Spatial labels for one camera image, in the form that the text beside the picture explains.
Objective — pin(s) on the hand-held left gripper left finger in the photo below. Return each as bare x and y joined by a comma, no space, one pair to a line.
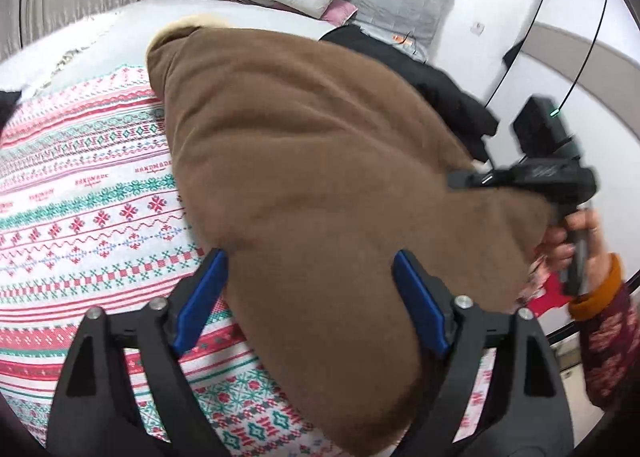
200,302

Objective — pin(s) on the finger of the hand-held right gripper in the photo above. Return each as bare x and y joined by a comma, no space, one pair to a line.
460,179

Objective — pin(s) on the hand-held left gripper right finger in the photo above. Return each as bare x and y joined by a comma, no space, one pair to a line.
420,302

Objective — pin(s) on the brown coat with fur trim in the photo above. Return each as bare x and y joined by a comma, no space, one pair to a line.
310,187

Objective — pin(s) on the person's right forearm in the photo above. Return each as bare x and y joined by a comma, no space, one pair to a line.
610,347

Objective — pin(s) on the person's right hand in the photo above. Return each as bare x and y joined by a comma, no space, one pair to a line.
597,257

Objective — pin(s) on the black garment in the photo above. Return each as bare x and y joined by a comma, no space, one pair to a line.
440,87

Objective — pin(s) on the red cloth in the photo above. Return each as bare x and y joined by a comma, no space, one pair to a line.
547,297

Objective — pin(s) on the black plug adapter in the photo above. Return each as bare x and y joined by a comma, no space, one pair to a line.
514,54

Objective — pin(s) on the red green patterned blanket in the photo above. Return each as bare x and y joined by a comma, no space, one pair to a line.
90,217

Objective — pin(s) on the pink small pillow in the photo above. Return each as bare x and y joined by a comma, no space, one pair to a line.
340,11

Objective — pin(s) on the dark cloth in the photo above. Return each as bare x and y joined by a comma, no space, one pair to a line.
9,107

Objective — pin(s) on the pale lace-edged cloth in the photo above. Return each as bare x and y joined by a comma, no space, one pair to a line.
65,59

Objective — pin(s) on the grey bed sheet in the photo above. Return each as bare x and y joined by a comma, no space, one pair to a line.
140,22

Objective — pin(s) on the white wall socket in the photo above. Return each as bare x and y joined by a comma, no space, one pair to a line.
478,27

